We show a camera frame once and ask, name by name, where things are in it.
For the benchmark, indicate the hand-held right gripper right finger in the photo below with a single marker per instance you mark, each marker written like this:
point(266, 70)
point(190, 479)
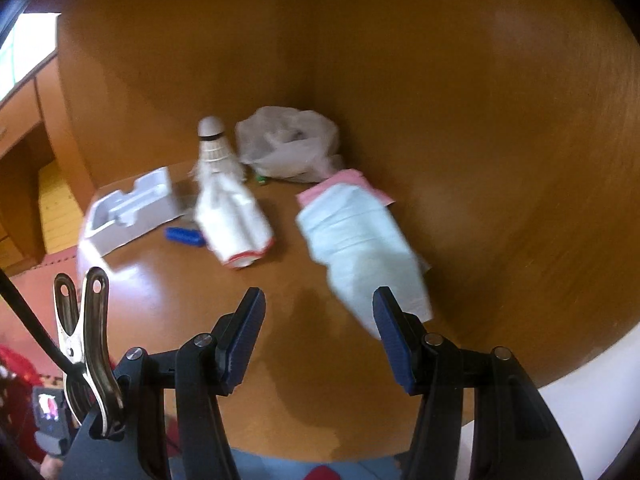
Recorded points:
point(395, 345)

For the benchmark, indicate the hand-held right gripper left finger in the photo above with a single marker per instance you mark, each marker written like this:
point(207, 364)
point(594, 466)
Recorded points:
point(245, 345)

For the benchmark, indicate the pale face mask pink trim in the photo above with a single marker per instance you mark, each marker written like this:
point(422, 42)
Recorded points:
point(360, 240)

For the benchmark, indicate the white cloth with red trim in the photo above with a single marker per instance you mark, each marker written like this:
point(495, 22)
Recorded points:
point(235, 230)

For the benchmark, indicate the blue plastic stick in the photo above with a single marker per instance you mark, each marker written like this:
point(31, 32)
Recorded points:
point(182, 235)

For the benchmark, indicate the white shuttlecock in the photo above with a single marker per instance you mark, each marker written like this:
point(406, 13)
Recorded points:
point(215, 155)

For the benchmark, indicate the white plastic bag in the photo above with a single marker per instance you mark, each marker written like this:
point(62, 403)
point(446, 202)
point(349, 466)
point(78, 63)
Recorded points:
point(290, 145)

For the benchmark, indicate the wooden corner shelf unit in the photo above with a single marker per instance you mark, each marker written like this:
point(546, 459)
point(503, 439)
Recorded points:
point(450, 110)

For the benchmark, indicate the metal spring clip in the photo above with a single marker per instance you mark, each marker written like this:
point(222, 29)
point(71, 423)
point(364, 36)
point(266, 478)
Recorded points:
point(95, 320)

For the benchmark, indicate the blue foam floor mat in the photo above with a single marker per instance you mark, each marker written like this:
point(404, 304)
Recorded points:
point(280, 467)

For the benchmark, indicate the pink foam floor mat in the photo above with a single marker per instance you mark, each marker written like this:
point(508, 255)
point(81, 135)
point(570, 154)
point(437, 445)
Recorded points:
point(45, 280)

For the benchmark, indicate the small green lighter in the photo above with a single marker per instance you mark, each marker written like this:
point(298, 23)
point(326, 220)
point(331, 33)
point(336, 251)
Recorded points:
point(261, 179)

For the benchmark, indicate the yellow checked mat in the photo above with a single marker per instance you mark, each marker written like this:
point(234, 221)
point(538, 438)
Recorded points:
point(57, 205)

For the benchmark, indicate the bright window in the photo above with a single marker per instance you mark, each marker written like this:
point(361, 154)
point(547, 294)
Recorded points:
point(25, 50)

